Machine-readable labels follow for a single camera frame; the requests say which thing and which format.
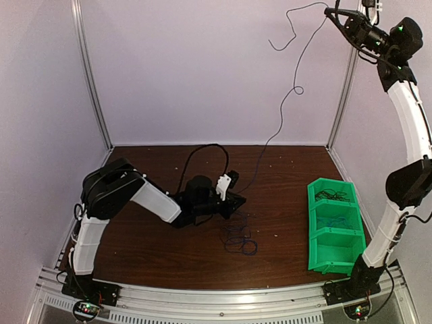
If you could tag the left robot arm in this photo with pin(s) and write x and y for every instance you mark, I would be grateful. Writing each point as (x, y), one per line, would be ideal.
(106, 191)

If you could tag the front aluminium rail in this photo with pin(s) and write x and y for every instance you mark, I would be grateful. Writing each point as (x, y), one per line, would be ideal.
(141, 304)

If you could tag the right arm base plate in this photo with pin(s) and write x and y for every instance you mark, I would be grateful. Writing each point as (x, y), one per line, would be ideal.
(356, 303)

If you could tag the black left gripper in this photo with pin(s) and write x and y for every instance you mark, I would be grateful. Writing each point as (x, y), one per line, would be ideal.
(231, 202)

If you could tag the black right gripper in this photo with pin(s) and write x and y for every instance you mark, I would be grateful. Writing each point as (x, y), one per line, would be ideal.
(355, 26)

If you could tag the green three-compartment bin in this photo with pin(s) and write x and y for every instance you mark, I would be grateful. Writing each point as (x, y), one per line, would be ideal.
(336, 234)

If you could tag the right aluminium corner post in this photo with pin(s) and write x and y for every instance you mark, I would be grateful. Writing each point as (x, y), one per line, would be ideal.
(344, 97)

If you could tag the left aluminium corner post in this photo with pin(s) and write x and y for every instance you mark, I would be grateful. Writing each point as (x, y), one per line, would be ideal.
(88, 72)

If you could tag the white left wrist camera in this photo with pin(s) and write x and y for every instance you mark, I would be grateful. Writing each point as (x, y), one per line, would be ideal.
(222, 186)

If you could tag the aluminium corner post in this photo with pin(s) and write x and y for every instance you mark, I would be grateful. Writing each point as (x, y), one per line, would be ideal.
(344, 97)
(88, 72)

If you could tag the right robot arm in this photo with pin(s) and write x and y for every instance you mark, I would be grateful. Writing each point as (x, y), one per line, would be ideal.
(406, 187)

